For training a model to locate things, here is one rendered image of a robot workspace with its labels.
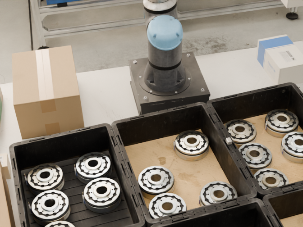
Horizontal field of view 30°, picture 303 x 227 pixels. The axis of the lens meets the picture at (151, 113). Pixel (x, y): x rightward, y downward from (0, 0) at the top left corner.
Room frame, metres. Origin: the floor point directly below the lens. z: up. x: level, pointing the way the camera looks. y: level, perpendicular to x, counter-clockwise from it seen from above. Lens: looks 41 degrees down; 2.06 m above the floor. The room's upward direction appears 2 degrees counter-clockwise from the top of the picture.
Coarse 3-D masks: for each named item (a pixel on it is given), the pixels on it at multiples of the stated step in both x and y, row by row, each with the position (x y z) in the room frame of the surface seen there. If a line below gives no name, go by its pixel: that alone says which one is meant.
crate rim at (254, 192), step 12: (180, 108) 1.30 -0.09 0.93; (204, 108) 1.29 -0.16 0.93; (120, 120) 1.25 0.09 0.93; (132, 120) 1.25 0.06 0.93; (120, 144) 1.15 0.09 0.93; (132, 168) 1.05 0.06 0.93; (240, 168) 1.04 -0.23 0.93; (132, 180) 1.01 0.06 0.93; (252, 192) 0.95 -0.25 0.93; (144, 204) 0.92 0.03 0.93; (216, 204) 0.91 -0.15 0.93; (144, 216) 0.89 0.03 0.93; (168, 216) 0.88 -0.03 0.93; (180, 216) 0.88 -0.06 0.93
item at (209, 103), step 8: (264, 88) 1.37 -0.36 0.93; (272, 88) 1.37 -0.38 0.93; (280, 88) 1.37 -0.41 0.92; (296, 88) 1.36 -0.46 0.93; (224, 96) 1.34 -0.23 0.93; (232, 96) 1.34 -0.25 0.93; (240, 96) 1.34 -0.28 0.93; (208, 104) 1.30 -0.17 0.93; (216, 120) 1.23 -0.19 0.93; (224, 128) 1.19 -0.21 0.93; (232, 144) 1.13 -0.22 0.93; (240, 160) 1.06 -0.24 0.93; (248, 168) 1.03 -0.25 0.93; (248, 176) 1.01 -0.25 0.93; (256, 184) 0.98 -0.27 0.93; (288, 184) 0.97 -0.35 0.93; (296, 184) 0.97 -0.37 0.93; (264, 192) 0.95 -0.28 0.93; (272, 192) 0.95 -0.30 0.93
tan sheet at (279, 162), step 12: (252, 120) 1.33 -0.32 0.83; (264, 120) 1.33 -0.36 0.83; (264, 132) 1.27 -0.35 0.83; (264, 144) 1.22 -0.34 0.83; (276, 144) 1.22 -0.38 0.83; (276, 156) 1.17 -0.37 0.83; (276, 168) 1.12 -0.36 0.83; (288, 168) 1.12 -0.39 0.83; (300, 168) 1.12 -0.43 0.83; (300, 180) 1.07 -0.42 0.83
